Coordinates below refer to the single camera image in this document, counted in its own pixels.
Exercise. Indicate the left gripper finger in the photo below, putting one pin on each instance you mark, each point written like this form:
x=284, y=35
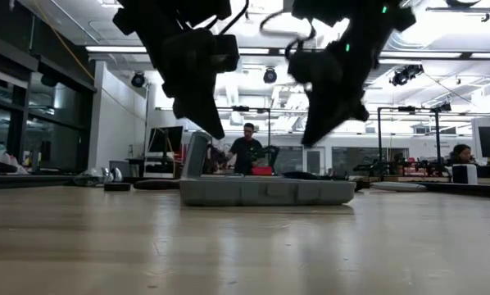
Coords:
x=206, y=119
x=180, y=108

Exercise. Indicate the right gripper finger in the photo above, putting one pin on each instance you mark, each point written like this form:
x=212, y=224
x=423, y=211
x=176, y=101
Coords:
x=316, y=131
x=355, y=111

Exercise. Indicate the grey plastic tool case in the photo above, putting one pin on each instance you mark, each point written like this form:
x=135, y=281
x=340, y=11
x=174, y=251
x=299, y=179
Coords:
x=269, y=192

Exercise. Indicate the black background robot arm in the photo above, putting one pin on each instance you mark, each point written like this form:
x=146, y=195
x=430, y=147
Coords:
x=271, y=152

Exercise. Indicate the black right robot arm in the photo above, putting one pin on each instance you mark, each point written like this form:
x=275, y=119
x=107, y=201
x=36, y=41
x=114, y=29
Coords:
x=368, y=20

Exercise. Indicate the white door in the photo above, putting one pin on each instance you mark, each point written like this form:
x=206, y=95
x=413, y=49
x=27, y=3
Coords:
x=314, y=162

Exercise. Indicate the grey office chair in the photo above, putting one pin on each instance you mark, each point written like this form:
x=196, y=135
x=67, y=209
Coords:
x=196, y=157

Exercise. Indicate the plain black work glove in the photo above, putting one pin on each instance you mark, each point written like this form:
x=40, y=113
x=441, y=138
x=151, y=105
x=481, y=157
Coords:
x=310, y=175

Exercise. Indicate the black round ceiling spotlight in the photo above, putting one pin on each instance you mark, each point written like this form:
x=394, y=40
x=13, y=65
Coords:
x=138, y=80
x=270, y=76

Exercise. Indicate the person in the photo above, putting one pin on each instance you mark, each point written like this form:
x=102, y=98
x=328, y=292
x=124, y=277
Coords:
x=462, y=155
x=245, y=153

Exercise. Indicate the white ceiling light strip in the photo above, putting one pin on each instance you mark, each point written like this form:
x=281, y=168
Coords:
x=433, y=54
x=285, y=52
x=488, y=55
x=253, y=51
x=114, y=49

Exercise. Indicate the red parts bins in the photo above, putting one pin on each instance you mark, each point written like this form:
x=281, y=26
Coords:
x=415, y=169

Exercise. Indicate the black tape roll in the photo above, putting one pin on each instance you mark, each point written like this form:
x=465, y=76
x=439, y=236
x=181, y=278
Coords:
x=117, y=187

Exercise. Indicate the clear safety glasses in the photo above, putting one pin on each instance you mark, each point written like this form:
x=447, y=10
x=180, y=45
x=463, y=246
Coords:
x=93, y=176

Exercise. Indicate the white box device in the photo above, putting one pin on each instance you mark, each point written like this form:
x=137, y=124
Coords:
x=468, y=174

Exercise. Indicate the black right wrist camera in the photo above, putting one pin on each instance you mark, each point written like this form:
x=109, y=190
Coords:
x=310, y=67

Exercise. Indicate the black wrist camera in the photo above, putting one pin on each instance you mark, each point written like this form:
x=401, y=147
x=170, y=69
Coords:
x=310, y=67
x=226, y=53

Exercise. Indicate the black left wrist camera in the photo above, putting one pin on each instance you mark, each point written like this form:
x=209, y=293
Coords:
x=226, y=53

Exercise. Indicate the black ceiling camera cluster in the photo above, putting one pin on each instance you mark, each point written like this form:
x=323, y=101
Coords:
x=405, y=75

